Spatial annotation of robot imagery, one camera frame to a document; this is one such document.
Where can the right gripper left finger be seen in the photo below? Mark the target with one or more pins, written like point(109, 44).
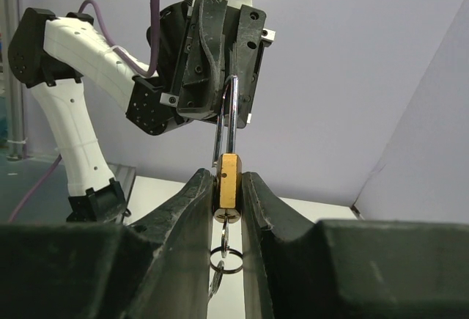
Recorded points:
point(158, 267)

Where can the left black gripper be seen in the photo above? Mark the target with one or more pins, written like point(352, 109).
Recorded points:
point(203, 43)

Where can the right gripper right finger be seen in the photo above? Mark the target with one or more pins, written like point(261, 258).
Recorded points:
point(338, 268)

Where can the padlock keys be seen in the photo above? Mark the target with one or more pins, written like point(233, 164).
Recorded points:
point(225, 250)

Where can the brass padlock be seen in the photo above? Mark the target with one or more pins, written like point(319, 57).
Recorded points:
point(226, 161)

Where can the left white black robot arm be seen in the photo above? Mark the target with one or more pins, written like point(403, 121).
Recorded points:
point(51, 55)

